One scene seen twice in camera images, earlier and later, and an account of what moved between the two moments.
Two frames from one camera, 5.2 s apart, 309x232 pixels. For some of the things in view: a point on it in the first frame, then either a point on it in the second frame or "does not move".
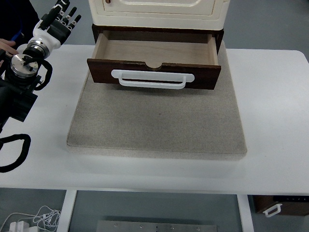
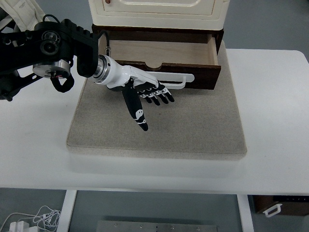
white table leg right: x=246 y=215 does not move
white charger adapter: x=19 y=226 does not move
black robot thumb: x=47 y=20 to x=134 y=104
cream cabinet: x=187 y=14 does not move
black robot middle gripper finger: x=65 y=20 to x=161 y=95
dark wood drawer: x=196 y=53 does not move
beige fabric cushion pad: x=119 y=121 does not move
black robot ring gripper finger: x=72 y=25 to x=153 y=96
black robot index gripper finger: x=65 y=4 to x=166 y=92
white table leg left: x=67 y=210 does not move
